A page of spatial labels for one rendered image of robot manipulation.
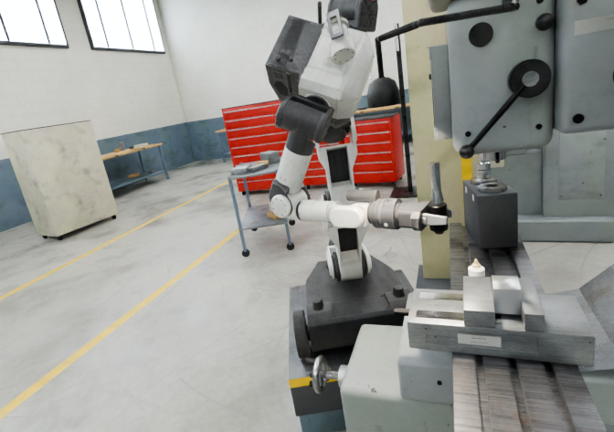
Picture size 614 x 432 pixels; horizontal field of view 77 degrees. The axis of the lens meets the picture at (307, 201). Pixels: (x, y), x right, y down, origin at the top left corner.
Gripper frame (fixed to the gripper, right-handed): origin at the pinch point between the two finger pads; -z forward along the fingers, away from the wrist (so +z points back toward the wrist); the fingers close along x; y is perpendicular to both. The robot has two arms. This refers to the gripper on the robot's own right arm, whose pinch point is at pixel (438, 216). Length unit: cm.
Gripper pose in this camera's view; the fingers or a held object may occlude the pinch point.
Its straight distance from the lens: 108.1
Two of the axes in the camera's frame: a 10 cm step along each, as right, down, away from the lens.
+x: 5.5, -3.1, 7.7
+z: -8.2, -0.4, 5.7
